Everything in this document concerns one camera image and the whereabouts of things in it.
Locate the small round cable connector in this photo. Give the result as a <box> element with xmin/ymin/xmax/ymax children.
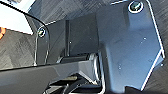
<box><xmin>37</xmin><ymin>27</ymin><xmax>47</xmax><ymax>38</ymax></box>

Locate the round base cap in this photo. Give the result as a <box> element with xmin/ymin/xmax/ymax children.
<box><xmin>127</xmin><ymin>0</ymin><xmax>145</xmax><ymax>14</ymax></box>

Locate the thick grey robot torso limb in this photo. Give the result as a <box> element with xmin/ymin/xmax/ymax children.
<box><xmin>0</xmin><ymin>52</ymin><xmax>105</xmax><ymax>94</ymax></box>

